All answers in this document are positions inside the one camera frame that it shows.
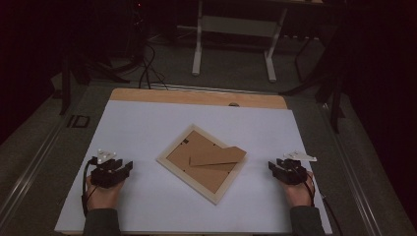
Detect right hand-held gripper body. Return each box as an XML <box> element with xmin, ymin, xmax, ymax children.
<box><xmin>276</xmin><ymin>149</ymin><xmax>319</xmax><ymax>187</ymax></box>

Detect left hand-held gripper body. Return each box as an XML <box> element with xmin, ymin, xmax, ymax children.
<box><xmin>88</xmin><ymin>149</ymin><xmax>123</xmax><ymax>189</ymax></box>

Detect wooden photo frame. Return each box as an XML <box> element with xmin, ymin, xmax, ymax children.
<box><xmin>155</xmin><ymin>123</ymin><xmax>249</xmax><ymax>206</ymax></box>

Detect person's left hand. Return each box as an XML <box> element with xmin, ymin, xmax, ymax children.
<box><xmin>85</xmin><ymin>178</ymin><xmax>126</xmax><ymax>211</ymax></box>

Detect person's right hand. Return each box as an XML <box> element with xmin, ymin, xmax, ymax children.
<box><xmin>278</xmin><ymin>170</ymin><xmax>316</xmax><ymax>208</ymax></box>

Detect white table mat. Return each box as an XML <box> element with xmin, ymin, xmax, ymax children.
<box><xmin>53</xmin><ymin>99</ymin><xmax>333</xmax><ymax>235</ymax></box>

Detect black metal stand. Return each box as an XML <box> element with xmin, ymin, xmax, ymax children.
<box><xmin>278</xmin><ymin>28</ymin><xmax>348</xmax><ymax>135</ymax></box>
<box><xmin>58</xmin><ymin>45</ymin><xmax>131</xmax><ymax>116</ymax></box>

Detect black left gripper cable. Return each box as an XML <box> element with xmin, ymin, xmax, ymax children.
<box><xmin>81</xmin><ymin>156</ymin><xmax>100</xmax><ymax>218</ymax></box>

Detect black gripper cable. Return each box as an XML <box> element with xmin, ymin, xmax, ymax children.
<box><xmin>301</xmin><ymin>168</ymin><xmax>344</xmax><ymax>236</ymax></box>
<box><xmin>81</xmin><ymin>156</ymin><xmax>100</xmax><ymax>218</ymax></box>

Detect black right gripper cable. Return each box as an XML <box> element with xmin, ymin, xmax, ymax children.
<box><xmin>301</xmin><ymin>168</ymin><xmax>344</xmax><ymax>236</ymax></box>

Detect black rectangular floor bracket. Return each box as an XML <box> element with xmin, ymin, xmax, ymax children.
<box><xmin>66</xmin><ymin>114</ymin><xmax>91</xmax><ymax>129</ymax></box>

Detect metal floor rail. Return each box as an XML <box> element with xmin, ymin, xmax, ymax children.
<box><xmin>318</xmin><ymin>101</ymin><xmax>386</xmax><ymax>236</ymax></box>
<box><xmin>0</xmin><ymin>109</ymin><xmax>73</xmax><ymax>225</ymax></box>

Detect black floor cables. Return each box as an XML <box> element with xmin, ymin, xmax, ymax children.
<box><xmin>138</xmin><ymin>41</ymin><xmax>170</xmax><ymax>90</ymax></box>

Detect white metal desk frame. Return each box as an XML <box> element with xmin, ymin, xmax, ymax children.
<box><xmin>176</xmin><ymin>0</ymin><xmax>289</xmax><ymax>84</ymax></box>

